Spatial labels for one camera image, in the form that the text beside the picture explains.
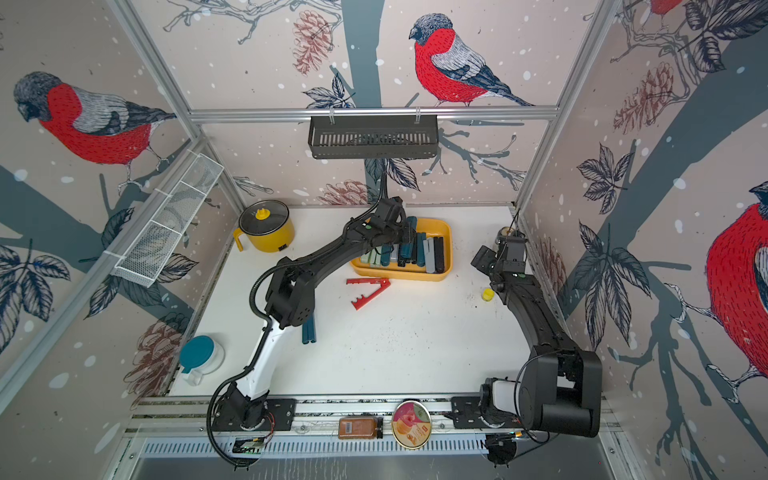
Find dark teal angled pruning pliers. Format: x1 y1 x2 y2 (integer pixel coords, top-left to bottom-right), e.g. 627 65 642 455
380 244 393 267

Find red pruning pliers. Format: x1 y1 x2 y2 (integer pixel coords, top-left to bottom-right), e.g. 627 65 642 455
346 277 392 311

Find black pruning pliers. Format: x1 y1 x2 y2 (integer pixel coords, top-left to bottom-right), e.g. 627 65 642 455
432 237 446 274

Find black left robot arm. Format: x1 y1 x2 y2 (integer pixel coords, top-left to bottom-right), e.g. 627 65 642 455
206 197 415 435

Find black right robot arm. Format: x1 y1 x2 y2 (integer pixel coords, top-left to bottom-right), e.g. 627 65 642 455
471 239 602 438

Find yellow plastic storage box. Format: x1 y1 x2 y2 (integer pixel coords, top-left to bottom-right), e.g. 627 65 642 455
350 218 454 282

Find green white small bottle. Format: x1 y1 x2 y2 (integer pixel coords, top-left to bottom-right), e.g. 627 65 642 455
495 226 515 249

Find yellow electric cooking pot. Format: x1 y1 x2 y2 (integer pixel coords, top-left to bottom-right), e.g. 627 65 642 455
233 200 295 253

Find round pink tin lid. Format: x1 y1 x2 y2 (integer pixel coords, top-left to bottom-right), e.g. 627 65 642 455
391 400 432 450

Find teal round object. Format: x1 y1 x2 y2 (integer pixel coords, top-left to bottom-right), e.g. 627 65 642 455
179 335 225 386

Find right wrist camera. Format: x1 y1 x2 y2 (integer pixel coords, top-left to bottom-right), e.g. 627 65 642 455
502 231 527 273

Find black hanging wall basket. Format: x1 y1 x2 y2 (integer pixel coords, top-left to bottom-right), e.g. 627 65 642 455
308 115 439 160

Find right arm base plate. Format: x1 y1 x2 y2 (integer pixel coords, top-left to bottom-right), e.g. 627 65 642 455
447 395 522 430

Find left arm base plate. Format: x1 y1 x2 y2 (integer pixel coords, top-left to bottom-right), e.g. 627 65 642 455
212 397 297 433

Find white wire mesh shelf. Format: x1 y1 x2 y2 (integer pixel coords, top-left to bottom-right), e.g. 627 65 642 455
111 153 224 288

